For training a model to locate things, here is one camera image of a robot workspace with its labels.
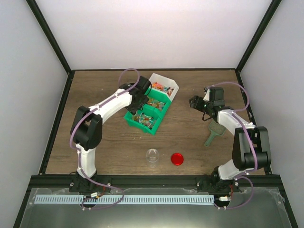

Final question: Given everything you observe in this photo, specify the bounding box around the green plastic scoop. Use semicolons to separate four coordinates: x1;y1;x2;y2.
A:
204;120;226;147

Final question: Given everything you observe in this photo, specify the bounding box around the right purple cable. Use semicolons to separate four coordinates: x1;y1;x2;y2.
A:
206;81;259;210

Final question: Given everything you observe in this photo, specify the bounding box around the clear plastic jar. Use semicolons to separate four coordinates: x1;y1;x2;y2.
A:
146;148;159;168

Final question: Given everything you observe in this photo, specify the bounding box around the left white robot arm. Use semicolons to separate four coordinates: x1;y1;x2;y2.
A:
70;80;152;192

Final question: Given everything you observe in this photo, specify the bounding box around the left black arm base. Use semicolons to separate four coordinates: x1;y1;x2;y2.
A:
69;172;112;193

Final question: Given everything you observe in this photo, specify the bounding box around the red jar lid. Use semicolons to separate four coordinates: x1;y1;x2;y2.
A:
171;153;184;166

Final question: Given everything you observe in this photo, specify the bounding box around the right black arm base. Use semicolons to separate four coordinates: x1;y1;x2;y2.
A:
196;174;234;193

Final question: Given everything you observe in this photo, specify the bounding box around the light blue slotted rail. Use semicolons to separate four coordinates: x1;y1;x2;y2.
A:
34;195;214;205

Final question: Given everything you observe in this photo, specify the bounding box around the black aluminium front beam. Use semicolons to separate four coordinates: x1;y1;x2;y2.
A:
30;174;281;190

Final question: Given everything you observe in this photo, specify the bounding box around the green double candy bin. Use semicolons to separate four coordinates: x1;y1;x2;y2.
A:
124;90;171;135

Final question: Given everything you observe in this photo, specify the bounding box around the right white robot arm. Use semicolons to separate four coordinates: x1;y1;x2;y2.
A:
189;86;271;191

